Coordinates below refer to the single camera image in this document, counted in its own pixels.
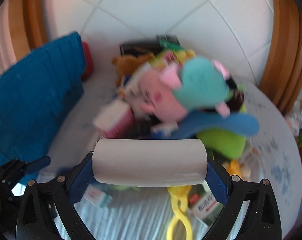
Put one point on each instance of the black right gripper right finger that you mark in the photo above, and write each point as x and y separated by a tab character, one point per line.
257	202

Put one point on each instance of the yellow duck snowball clamp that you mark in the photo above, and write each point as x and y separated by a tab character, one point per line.
179	204

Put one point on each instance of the green white medicine box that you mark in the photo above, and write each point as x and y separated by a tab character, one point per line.
203	205

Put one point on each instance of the small teal white box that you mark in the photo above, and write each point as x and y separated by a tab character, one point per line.
97	197

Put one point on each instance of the red container behind crate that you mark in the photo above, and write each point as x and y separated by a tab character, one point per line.
89	62

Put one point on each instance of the brown teddy bear plush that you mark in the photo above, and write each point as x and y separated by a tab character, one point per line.
127	64

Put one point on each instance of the pink pig plush toy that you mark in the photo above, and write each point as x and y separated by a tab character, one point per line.
173	92

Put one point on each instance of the green yellow plush toy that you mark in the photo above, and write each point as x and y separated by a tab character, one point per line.
174	52

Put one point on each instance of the blue plastic crate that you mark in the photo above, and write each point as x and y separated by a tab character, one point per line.
36	95

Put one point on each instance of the white cardboard tube roll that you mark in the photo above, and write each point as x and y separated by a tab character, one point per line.
149	163

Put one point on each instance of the green tennis ball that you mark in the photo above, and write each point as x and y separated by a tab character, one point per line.
228	144

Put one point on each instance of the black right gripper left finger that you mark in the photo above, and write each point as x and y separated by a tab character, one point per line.
35	220

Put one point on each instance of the black box at wall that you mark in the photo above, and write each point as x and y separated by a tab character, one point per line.
154	45

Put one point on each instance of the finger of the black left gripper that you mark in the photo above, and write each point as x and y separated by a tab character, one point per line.
11	174

